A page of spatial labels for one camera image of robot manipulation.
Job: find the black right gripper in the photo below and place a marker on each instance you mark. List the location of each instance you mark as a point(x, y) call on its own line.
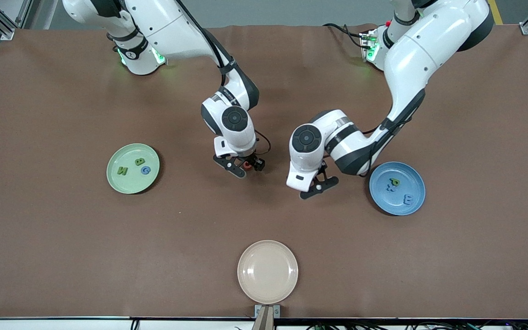
point(255, 162)

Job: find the blue lowercase letter x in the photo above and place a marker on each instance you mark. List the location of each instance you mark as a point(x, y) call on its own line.
point(389, 187)

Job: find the green lowercase letter p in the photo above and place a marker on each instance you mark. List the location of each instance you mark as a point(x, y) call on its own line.
point(393, 181)

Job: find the blue lowercase letter m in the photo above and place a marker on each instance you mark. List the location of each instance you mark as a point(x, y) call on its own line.
point(408, 200)

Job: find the blue capital letter G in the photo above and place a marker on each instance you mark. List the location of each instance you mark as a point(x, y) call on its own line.
point(142, 170)

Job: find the green capital letter N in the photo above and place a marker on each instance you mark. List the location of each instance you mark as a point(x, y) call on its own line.
point(122, 171)

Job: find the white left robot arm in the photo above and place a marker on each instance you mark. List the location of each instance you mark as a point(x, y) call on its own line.
point(424, 50)

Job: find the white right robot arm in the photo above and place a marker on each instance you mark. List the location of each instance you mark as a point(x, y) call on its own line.
point(172, 27)

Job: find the blue plate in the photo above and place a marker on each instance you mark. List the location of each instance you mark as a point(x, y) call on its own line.
point(383, 204)

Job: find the beige plate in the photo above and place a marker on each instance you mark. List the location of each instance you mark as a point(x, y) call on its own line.
point(267, 272)

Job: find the green plate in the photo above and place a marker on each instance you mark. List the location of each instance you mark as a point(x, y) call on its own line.
point(126, 185)

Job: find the brown table mat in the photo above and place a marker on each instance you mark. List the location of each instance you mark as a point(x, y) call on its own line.
point(62, 252)

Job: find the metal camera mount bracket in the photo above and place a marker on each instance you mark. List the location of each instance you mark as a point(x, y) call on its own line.
point(267, 314)

